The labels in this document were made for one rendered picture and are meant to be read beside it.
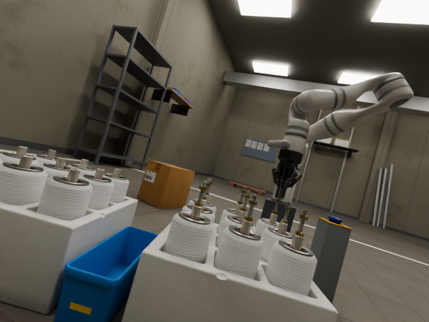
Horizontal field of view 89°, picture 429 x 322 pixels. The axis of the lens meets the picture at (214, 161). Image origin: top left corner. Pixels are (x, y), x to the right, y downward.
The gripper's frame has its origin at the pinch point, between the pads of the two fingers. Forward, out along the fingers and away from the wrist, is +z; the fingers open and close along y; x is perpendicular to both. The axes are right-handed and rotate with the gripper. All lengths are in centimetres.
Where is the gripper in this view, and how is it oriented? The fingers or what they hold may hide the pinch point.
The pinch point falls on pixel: (280, 193)
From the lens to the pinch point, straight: 77.2
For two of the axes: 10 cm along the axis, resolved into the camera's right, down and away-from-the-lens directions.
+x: -9.0, -2.6, -3.5
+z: -2.7, 9.6, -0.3
